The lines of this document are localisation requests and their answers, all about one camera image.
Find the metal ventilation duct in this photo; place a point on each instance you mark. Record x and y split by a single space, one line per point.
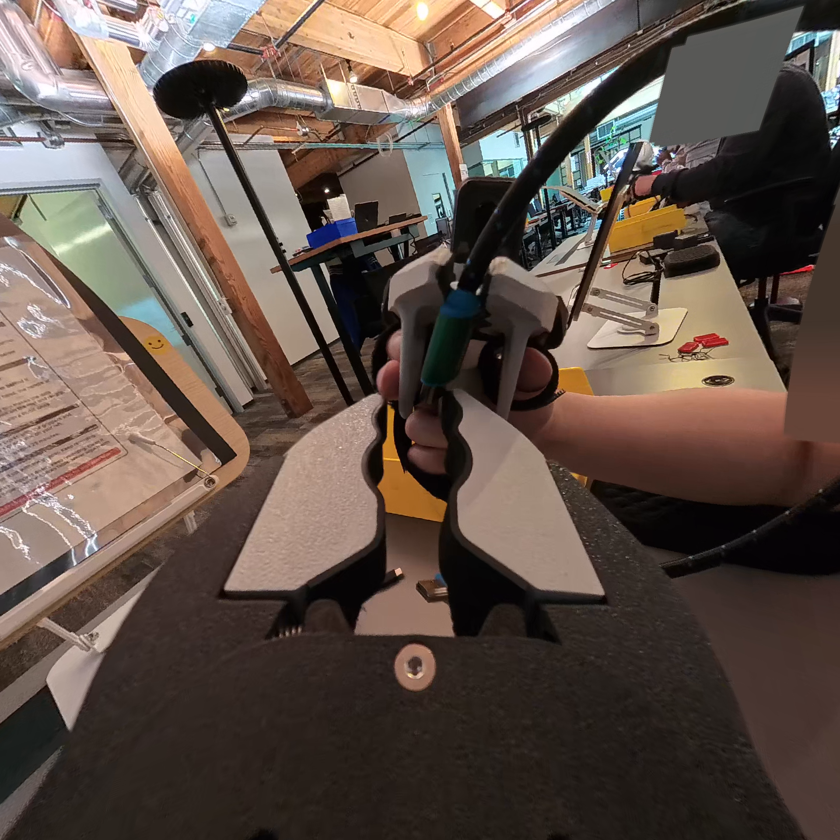
282 95

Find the black ribbed rubber pad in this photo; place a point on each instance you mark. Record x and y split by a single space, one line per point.
692 259
656 522

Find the black metal pole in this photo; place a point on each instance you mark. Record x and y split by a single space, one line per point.
262 223

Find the wooden top desk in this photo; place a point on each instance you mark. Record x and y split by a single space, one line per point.
354 239

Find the wooden support post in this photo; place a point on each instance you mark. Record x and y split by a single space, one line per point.
197 216

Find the white tablet stand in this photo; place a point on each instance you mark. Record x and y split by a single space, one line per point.
72 682
636 325

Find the person's right hand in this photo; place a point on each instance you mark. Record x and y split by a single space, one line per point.
426 439

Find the yellow smiley sticker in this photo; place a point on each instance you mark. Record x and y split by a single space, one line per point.
155 343

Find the blue striped jacket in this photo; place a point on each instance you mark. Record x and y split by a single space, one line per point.
348 295

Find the black laptop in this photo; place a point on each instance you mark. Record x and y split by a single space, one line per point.
366 213

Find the black mesh office chair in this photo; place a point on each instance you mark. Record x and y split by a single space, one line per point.
375 295

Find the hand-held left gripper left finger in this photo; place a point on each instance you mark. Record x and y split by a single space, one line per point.
308 518

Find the yellow plastic bin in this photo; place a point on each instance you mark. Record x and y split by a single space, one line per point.
646 226
407 492

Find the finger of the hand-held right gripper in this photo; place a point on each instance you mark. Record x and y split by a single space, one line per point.
410 295
525 302

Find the instruction sheet in clear sleeve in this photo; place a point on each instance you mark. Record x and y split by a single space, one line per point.
65 426

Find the person's right forearm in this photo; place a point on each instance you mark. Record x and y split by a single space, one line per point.
689 446

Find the black desk grommet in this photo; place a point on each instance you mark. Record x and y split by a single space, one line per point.
717 380

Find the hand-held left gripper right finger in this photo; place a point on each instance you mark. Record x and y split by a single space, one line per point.
518 518

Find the blue plastic crate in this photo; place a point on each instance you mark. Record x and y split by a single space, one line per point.
331 231

